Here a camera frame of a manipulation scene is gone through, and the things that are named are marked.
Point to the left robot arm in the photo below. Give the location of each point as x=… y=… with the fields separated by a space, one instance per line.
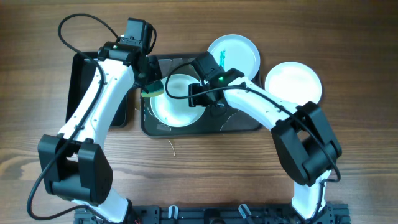
x=74 y=166

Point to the light blue plate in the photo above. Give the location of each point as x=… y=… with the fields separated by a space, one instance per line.
x=236 y=51

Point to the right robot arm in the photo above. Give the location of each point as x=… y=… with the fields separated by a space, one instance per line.
x=303 y=138

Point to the white plate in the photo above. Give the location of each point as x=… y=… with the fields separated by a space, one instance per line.
x=294 y=82
x=174 y=112

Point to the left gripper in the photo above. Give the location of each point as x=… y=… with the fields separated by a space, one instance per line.
x=154 y=73

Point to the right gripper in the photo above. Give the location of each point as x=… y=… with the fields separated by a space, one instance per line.
x=194 y=89

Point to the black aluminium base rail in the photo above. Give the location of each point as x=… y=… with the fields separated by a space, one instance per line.
x=271 y=213

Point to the dark grey serving tray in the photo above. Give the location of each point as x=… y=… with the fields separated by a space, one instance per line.
x=220 y=119

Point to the blue and yellow sponge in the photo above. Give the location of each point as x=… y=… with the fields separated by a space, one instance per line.
x=153 y=89

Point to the black water tray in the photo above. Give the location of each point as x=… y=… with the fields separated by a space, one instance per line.
x=81 y=76

